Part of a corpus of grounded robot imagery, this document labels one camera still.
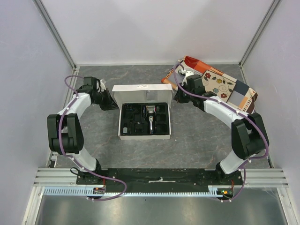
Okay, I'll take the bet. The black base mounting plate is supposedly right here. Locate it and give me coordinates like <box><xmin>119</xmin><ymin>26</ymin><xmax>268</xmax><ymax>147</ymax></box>
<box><xmin>76</xmin><ymin>168</ymin><xmax>243</xmax><ymax>192</ymax></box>

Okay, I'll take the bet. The white clipper kit box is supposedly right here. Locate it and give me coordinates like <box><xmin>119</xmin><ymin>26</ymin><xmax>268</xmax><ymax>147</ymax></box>
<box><xmin>112</xmin><ymin>84</ymin><xmax>173</xmax><ymax>140</ymax></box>

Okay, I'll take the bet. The black comb guard attachment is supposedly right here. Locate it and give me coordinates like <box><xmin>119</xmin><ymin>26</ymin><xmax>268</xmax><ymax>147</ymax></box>
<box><xmin>134</xmin><ymin>123</ymin><xmax>144</xmax><ymax>134</ymax></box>

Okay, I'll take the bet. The slotted grey cable duct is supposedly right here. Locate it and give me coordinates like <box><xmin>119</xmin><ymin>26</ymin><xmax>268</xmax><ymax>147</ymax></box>
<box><xmin>43</xmin><ymin>187</ymin><xmax>230</xmax><ymax>197</ymax></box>

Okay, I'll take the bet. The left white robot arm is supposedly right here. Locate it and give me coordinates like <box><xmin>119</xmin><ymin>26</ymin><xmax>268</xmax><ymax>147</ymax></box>
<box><xmin>47</xmin><ymin>76</ymin><xmax>118</xmax><ymax>184</ymax></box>

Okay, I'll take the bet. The black silver hair clipper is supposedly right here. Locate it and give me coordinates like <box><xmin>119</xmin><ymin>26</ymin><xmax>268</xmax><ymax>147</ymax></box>
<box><xmin>146</xmin><ymin>105</ymin><xmax>156</xmax><ymax>134</ymax></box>

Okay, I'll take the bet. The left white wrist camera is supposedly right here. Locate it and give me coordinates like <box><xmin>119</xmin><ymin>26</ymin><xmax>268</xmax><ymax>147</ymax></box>
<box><xmin>97</xmin><ymin>79</ymin><xmax>106</xmax><ymax>93</ymax></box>

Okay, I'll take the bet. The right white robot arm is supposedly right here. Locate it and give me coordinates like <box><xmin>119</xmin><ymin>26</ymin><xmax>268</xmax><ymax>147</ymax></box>
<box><xmin>174</xmin><ymin>75</ymin><xmax>270</xmax><ymax>185</ymax></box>

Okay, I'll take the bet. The patterned colourful cloth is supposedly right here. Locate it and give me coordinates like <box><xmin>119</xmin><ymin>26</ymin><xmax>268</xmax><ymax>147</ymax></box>
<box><xmin>176</xmin><ymin>56</ymin><xmax>257</xmax><ymax>113</ymax></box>

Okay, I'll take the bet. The floral square plate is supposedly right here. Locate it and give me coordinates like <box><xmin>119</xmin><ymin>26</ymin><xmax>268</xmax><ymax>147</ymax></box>
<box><xmin>201</xmin><ymin>70</ymin><xmax>237</xmax><ymax>102</ymax></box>

